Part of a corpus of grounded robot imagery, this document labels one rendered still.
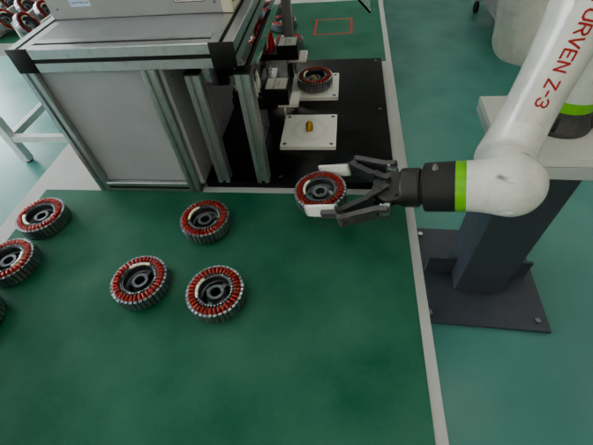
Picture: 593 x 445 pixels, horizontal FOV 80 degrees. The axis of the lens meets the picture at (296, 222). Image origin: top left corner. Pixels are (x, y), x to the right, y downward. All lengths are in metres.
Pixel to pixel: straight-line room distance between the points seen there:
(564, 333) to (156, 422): 1.47
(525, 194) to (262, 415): 0.54
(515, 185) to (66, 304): 0.86
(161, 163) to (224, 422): 0.59
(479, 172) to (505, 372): 1.02
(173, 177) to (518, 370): 1.34
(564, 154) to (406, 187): 0.51
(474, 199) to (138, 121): 0.69
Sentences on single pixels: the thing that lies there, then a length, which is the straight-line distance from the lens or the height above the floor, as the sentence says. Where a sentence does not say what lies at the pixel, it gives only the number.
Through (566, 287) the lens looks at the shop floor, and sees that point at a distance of 1.86.
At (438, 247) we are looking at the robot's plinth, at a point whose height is 0.02.
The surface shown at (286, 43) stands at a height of 0.92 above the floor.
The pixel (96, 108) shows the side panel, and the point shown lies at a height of 0.98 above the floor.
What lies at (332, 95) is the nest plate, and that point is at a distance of 1.16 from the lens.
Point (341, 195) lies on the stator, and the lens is 0.74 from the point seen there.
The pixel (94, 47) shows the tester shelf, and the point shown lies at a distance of 0.80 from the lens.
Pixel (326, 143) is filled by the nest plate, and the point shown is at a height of 0.78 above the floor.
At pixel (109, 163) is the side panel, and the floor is 0.83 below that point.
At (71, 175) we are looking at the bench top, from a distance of 1.18.
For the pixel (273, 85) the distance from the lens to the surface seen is 0.95.
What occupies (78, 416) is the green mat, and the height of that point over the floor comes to 0.75.
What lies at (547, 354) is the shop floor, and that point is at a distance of 1.66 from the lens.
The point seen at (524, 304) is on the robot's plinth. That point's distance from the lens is 1.71.
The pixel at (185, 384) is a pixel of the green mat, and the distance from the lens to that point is 0.69.
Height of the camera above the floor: 1.37
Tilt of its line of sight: 50 degrees down
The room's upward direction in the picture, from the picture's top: 7 degrees counter-clockwise
